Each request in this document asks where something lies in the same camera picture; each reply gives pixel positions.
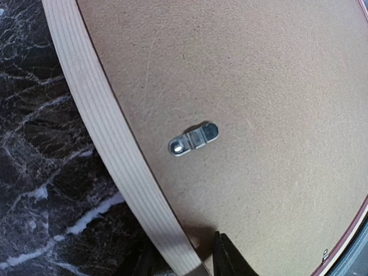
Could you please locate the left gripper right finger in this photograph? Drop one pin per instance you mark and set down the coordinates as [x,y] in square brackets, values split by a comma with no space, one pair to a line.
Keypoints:
[227,260]

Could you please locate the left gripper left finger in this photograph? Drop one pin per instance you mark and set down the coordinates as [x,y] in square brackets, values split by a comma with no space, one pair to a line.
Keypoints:
[145,261]

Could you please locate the pink wooden picture frame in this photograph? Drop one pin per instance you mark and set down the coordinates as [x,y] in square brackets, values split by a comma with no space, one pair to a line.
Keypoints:
[115,129]

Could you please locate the brown cardboard backing board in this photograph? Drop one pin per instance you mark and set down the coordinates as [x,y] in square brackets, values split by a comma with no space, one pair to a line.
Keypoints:
[235,115]

